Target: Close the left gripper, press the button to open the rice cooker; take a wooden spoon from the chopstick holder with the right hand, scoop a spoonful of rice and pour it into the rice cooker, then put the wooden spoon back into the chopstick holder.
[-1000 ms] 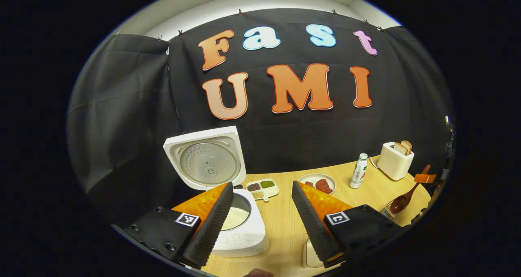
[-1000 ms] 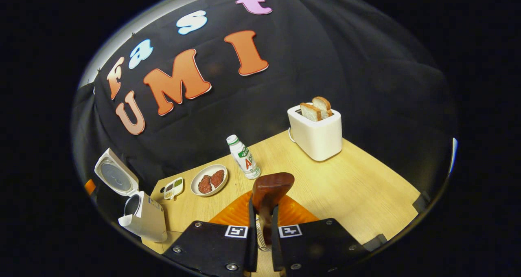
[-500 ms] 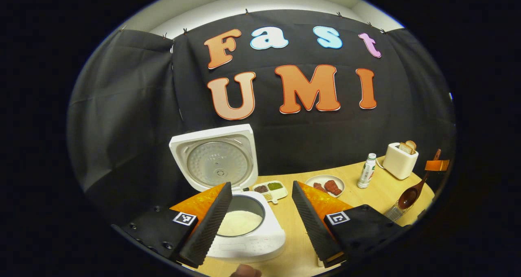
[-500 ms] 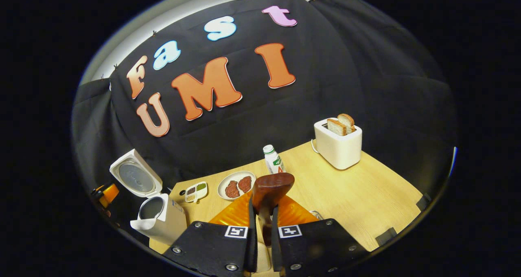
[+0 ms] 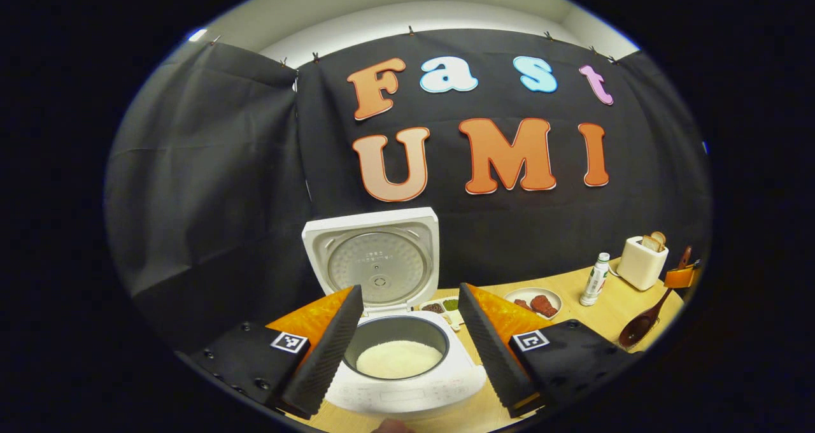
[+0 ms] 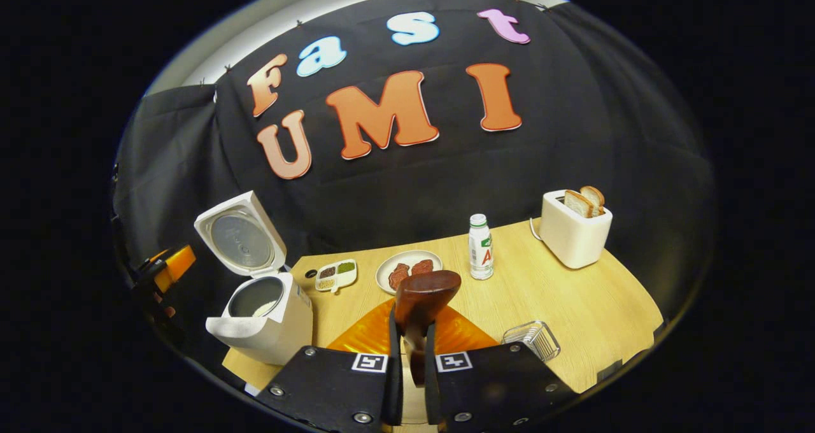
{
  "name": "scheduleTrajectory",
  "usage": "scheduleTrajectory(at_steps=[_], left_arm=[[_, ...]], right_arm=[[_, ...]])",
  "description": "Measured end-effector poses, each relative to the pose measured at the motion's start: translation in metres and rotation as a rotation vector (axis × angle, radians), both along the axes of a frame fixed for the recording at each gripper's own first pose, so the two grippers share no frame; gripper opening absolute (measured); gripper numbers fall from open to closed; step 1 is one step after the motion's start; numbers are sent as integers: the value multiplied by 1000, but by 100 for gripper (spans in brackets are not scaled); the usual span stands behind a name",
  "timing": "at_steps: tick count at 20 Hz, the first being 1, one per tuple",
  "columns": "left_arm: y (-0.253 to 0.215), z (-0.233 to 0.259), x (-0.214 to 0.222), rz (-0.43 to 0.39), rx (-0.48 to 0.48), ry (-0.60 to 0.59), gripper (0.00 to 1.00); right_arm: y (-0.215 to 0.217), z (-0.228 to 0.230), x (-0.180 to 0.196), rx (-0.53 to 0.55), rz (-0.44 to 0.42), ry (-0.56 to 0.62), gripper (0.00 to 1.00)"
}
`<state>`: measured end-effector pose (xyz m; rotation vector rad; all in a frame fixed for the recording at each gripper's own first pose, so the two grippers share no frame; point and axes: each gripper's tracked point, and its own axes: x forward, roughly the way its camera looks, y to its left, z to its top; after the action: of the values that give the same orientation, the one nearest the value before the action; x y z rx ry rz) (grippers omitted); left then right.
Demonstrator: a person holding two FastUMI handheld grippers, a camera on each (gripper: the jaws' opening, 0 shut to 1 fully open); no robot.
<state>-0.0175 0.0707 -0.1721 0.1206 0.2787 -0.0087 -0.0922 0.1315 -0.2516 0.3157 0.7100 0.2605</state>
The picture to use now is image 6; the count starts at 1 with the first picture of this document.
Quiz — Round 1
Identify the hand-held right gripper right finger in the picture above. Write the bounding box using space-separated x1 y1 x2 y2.
423 302 580 433

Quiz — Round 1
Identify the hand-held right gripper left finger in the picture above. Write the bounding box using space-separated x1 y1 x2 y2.
255 298 404 433

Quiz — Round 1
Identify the brown wooden spoon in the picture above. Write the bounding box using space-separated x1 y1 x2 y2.
395 269 462 388

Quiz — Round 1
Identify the clear wire chopstick holder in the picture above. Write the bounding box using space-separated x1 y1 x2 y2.
502 320 562 362

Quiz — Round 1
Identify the white rice cooker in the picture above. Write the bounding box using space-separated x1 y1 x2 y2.
194 190 314 366

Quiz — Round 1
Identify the round beige plate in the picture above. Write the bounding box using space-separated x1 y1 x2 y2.
376 250 443 295

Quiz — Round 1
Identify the divided white grain dish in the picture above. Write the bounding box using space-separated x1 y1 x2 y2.
315 259 358 294

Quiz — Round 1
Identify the white drink bottle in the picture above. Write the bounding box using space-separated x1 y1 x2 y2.
468 214 494 281

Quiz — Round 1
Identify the toasted bread slice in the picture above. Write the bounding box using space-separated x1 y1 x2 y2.
580 185 606 217
564 190 594 218

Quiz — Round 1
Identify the black backdrop cloth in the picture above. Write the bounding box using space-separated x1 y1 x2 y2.
113 0 717 332

